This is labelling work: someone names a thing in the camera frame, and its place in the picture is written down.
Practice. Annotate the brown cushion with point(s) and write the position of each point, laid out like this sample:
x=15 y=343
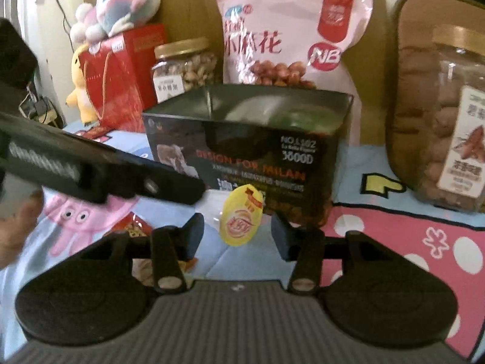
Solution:
x=409 y=83

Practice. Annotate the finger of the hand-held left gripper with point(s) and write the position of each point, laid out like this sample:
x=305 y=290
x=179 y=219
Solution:
x=166 y=184

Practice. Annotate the yellow jelly cup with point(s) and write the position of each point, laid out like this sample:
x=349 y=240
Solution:
x=239 y=224

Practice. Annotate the black printed cardboard box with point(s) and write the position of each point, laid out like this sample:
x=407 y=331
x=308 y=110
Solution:
x=246 y=167

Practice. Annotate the large clear nut jar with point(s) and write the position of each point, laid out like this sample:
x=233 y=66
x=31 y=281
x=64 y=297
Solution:
x=454 y=121

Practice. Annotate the pink plush toy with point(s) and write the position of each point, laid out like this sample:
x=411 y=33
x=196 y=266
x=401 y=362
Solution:
x=121 y=3

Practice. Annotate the black power adapter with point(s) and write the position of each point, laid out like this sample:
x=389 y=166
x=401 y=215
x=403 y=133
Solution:
x=39 y=108

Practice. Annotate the red gift bag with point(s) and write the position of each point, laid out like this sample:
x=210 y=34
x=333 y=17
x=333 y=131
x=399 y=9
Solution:
x=117 y=83

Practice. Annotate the printed cartoon blanket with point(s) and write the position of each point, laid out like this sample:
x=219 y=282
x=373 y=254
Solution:
x=379 y=231

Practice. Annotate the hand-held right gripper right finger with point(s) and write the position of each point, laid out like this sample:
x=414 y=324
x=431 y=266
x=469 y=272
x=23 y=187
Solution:
x=282 y=239

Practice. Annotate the brown cardboard sheet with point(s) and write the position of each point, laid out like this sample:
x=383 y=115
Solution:
x=185 y=7

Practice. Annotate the person's left hand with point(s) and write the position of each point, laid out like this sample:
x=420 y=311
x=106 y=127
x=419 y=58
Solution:
x=17 y=231

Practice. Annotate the small clear nut jar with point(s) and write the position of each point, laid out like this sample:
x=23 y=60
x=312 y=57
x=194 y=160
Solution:
x=182 y=68

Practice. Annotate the pink snack bag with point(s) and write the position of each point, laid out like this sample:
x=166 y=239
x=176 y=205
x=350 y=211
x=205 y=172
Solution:
x=280 y=30

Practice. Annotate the yellow plush toy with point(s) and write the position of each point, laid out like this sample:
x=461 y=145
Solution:
x=81 y=91

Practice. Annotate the red snack packet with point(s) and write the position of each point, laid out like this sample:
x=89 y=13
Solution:
x=129 y=228

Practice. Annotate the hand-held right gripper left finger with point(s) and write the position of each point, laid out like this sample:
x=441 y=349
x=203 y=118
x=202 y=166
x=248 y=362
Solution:
x=195 y=232

